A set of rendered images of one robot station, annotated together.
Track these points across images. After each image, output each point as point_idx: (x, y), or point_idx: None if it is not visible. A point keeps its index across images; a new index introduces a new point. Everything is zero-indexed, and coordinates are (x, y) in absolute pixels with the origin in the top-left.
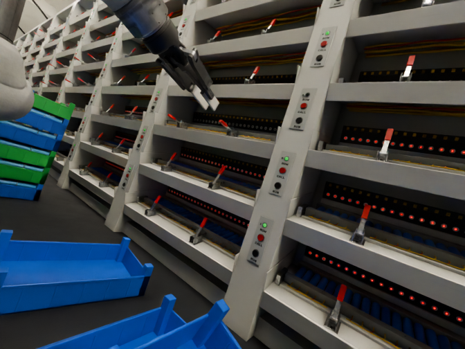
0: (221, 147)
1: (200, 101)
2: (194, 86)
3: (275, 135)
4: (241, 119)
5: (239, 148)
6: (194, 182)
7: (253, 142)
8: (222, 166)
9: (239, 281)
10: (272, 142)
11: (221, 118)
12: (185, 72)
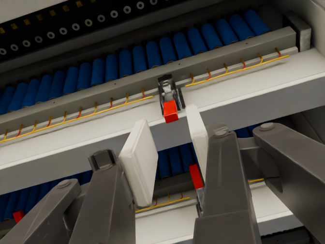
0: (170, 146)
1: (155, 171)
2: (124, 168)
3: (202, 2)
4: (82, 7)
5: (232, 123)
6: (153, 235)
7: (272, 94)
8: (190, 169)
9: None
10: (287, 54)
11: (11, 35)
12: (118, 232)
